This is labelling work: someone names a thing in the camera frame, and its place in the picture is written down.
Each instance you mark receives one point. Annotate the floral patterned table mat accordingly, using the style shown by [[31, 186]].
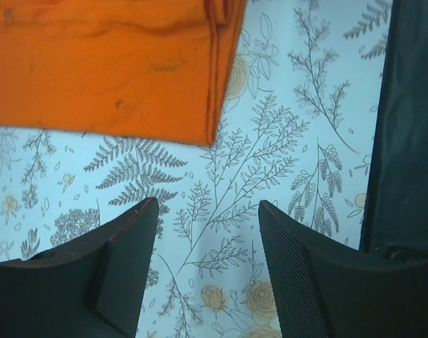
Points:
[[297, 129]]

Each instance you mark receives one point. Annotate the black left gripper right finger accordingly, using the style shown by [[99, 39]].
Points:
[[323, 288]]

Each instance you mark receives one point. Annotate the orange t shirt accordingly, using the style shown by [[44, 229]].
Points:
[[151, 69]]

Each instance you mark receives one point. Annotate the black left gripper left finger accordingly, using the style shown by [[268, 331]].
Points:
[[91, 286]]

